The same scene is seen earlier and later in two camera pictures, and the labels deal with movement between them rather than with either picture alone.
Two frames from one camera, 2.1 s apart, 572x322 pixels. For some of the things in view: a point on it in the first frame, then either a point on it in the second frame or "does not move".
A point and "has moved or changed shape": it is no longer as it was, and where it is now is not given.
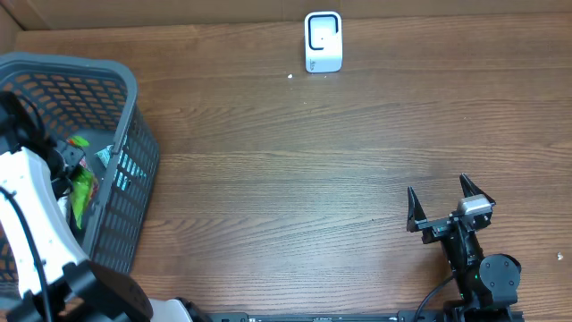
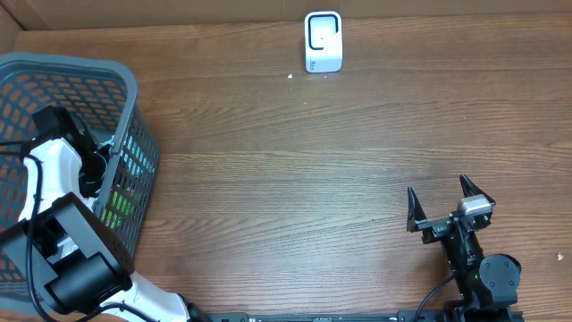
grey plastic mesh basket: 106,200 does not move
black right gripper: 434,227 does not move
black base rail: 402,317 does not move
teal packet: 125,168 → 134,159
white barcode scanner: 323,51 does not move
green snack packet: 84,189 has moved or changed shape
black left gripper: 74,157 → 91,191
